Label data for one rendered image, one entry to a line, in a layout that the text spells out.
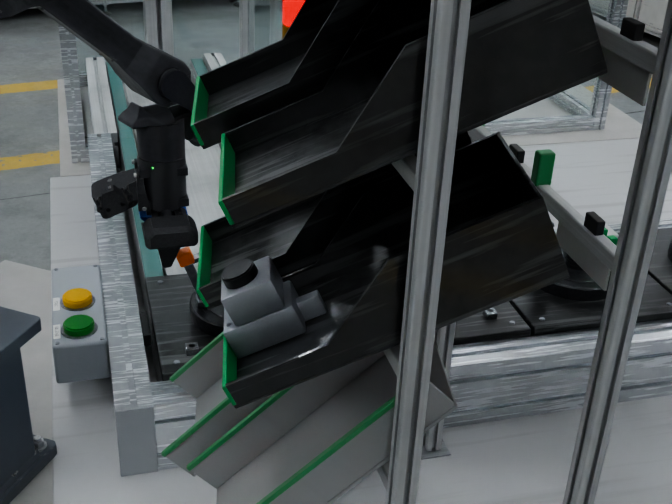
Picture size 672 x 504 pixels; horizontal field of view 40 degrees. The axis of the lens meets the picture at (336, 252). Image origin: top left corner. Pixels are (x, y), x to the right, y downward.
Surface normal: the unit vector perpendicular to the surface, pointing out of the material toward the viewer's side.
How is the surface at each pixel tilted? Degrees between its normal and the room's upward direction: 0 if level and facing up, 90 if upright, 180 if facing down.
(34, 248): 0
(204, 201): 0
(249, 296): 90
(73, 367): 90
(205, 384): 90
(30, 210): 0
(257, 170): 25
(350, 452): 90
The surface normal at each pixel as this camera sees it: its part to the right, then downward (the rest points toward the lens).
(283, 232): -0.38, -0.79
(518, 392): 0.26, 0.47
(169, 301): 0.04, -0.88
